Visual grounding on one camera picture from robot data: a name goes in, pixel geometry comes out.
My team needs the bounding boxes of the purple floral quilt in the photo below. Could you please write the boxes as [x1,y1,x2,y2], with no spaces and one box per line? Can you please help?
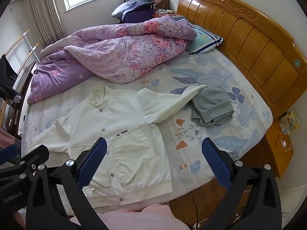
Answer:
[27,14,198,104]

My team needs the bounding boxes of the white snap-button jacket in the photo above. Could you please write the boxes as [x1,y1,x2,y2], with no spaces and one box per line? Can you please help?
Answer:
[32,84,211,208]

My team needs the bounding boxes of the person's pink trousers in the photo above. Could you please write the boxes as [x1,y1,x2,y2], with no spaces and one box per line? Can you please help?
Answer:
[96,202,190,230]

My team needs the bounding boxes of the black clothing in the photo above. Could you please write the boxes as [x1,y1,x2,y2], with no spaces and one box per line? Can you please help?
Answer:
[0,55,22,101]

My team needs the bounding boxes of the wooden headboard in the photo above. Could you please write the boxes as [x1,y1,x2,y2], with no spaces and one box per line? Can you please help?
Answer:
[176,0,307,118]

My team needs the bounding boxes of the black floor cable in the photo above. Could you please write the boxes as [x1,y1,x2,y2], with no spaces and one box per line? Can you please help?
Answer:
[189,191,200,230]

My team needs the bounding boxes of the wooden nightstand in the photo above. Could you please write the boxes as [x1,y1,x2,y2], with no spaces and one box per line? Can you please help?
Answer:
[242,111,301,179]

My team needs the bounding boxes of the leaf print bed sheet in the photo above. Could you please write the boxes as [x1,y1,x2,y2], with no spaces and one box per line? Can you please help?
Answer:
[20,49,274,209]

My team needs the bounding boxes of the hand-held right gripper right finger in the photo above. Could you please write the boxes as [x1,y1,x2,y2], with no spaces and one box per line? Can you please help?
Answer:
[201,138,282,230]

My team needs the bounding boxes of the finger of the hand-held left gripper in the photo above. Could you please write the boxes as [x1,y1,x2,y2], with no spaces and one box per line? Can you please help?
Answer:
[13,145,50,174]

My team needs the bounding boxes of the teal striped pillow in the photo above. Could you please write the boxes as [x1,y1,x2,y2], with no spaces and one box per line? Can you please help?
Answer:
[173,16,224,56]

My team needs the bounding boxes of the wooden clothes rack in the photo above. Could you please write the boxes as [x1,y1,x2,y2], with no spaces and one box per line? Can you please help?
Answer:
[5,29,40,63]

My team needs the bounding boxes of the white cable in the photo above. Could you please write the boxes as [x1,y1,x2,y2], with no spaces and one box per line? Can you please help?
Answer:
[281,138,296,152]

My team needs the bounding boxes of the folded grey pants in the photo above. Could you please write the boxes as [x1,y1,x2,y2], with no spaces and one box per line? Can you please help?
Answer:
[191,85,234,127]

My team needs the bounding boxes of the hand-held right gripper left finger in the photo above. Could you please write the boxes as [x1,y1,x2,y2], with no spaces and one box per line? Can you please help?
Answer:
[26,137,108,230]

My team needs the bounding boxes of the yellow box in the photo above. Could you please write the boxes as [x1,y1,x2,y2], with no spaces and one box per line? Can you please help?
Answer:
[277,109,301,136]

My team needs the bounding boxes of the dark blue bedding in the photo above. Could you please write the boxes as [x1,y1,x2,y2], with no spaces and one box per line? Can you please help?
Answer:
[121,1,156,23]

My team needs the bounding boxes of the beige curtain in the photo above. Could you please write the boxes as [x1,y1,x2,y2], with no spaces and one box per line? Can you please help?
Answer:
[26,0,66,51]

